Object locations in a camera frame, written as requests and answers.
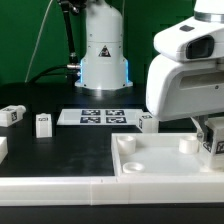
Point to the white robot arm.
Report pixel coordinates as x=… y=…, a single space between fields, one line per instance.
x=104 y=69

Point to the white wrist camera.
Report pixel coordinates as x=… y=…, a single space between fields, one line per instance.
x=191 y=40

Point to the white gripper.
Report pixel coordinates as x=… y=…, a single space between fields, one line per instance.
x=180 y=90

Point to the white obstacle fence wall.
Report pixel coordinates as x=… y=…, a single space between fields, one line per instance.
x=41 y=191

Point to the white marker sheet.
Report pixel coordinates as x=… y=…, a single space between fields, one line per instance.
x=98 y=117

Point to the white block left edge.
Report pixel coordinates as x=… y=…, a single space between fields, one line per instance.
x=3 y=148

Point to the white square tabletop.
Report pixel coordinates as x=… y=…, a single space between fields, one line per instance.
x=159 y=154

